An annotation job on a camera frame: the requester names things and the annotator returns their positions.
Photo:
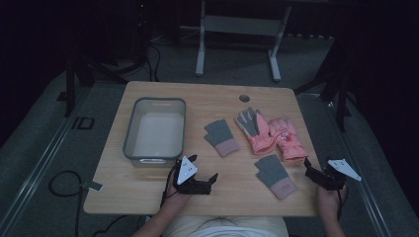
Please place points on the pink ski glove printed back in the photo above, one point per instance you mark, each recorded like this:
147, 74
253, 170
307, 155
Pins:
290, 144

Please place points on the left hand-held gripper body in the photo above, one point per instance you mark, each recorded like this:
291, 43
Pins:
189, 186

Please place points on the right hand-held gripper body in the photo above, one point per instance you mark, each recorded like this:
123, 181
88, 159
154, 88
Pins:
331, 181

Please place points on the person's right hand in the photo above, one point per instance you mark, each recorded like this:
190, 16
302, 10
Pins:
329, 202

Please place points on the pink ski glove grey palm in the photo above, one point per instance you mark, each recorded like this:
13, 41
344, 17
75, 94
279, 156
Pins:
263, 141

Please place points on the white desk frame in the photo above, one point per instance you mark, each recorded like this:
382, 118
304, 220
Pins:
240, 25

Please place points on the black tripod stand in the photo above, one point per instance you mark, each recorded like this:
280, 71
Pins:
69, 92
341, 98

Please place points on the person's pale shirt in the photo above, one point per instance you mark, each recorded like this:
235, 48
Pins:
224, 227

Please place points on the grey plastic storage bin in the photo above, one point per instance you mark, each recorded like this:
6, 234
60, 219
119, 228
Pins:
158, 131

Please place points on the small grey tab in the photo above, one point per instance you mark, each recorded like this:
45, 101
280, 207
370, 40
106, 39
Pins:
94, 186

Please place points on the person's left hand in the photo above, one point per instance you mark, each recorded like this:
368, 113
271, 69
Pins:
174, 200

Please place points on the metal floor rail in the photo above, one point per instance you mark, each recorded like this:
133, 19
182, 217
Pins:
36, 174
369, 204

